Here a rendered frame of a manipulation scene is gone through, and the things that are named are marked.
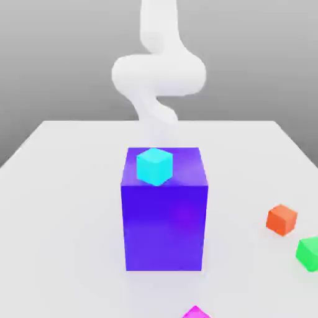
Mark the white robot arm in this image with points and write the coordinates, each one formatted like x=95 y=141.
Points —
x=159 y=74

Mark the small cyan cube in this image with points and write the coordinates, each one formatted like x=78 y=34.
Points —
x=154 y=167

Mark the small orange cube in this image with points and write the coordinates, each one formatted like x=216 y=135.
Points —
x=281 y=220

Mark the small magenta cube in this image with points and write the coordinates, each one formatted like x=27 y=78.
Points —
x=195 y=313

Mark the small green cube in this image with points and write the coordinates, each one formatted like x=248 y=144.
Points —
x=308 y=253

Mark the large purple box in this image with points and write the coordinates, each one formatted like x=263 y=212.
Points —
x=164 y=223

